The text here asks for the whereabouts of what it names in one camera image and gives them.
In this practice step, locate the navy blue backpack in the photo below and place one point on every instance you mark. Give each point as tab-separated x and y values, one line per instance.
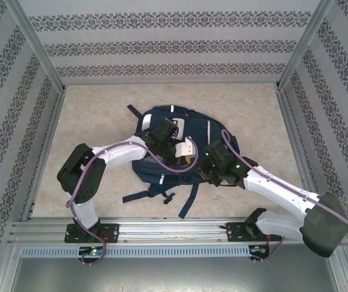
198	134

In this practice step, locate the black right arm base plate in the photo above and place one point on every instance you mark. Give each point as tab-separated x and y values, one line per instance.
233	231

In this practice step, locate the grey metal sheet panel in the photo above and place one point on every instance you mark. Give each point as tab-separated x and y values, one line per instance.
174	273

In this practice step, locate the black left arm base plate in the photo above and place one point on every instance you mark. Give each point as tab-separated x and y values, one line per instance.
113	232

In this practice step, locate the aluminium frame post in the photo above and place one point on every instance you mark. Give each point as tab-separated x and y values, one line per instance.
38	48
302	45

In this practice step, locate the aluminium left frame post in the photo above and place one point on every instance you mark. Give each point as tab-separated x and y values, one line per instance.
38	48

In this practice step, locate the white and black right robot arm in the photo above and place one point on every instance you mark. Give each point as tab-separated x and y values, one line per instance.
277	194

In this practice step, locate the aluminium mounting rail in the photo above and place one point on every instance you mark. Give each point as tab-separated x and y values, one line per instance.
174	228

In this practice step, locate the aluminium right side rail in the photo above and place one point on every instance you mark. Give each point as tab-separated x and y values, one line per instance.
290	121

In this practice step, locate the aluminium left side rail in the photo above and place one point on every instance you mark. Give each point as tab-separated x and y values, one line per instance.
52	121

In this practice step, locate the aluminium right frame post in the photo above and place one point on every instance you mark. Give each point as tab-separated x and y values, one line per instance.
302	45

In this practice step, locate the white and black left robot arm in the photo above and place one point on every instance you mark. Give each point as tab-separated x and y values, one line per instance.
119	153

